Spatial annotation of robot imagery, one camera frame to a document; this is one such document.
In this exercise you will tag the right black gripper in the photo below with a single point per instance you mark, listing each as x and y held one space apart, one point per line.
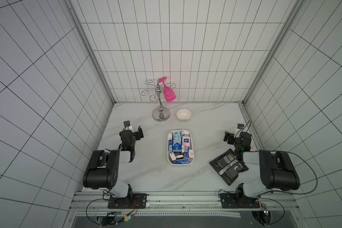
231 138

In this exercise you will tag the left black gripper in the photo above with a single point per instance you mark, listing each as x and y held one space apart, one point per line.
135 134

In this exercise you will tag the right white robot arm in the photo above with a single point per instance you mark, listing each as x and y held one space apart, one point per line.
276 172

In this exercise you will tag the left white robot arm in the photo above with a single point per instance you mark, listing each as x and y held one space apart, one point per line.
102 172

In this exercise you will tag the white storage box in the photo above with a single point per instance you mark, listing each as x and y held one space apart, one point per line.
177 151

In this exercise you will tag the black packaged item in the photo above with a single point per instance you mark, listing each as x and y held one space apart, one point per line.
228 167

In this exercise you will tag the chrome hook stand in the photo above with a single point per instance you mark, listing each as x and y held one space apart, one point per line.
155 93

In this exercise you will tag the light blue tissue pack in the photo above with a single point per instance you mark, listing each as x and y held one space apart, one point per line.
177 137

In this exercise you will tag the pink tissue pack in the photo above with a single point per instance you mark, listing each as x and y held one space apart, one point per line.
186 141

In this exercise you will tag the white ceramic bowl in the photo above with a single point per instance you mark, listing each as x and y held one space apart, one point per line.
184 114

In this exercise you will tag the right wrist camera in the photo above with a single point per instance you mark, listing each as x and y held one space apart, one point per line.
240 126

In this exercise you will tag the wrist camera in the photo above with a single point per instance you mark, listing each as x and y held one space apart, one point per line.
240 126
126 123

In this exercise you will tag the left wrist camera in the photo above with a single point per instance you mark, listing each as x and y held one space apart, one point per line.
126 123

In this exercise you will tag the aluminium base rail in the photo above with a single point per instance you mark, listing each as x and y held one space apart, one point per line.
179 204

